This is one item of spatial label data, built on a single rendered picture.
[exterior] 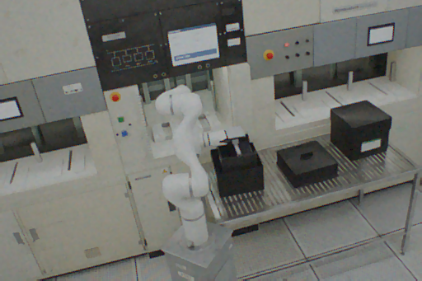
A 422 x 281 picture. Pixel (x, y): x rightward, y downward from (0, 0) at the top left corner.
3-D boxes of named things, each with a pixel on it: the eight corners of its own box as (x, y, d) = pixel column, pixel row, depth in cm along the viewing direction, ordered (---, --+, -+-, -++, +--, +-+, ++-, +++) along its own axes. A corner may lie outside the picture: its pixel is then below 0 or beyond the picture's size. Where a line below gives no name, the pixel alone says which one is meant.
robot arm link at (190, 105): (180, 195, 202) (213, 193, 201) (176, 200, 190) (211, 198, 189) (170, 95, 201) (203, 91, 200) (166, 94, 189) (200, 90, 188)
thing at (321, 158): (295, 189, 240) (295, 171, 233) (275, 162, 265) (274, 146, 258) (339, 176, 245) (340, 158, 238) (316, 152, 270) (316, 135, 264)
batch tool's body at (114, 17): (149, 264, 301) (77, -2, 204) (138, 189, 382) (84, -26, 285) (261, 234, 315) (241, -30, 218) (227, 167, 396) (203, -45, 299)
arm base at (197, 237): (203, 257, 202) (198, 231, 193) (172, 245, 211) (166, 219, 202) (222, 232, 216) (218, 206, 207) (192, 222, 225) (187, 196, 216)
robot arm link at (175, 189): (203, 220, 199) (197, 181, 187) (166, 222, 200) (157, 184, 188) (204, 203, 209) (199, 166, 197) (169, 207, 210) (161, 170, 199)
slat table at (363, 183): (230, 310, 259) (218, 224, 222) (208, 245, 310) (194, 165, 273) (405, 255, 280) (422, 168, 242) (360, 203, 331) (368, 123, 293)
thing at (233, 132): (218, 167, 261) (213, 124, 246) (249, 161, 263) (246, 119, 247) (225, 190, 240) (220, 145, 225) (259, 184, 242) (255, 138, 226)
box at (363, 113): (350, 161, 256) (353, 128, 243) (328, 140, 280) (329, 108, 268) (389, 151, 261) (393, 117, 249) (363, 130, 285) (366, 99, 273)
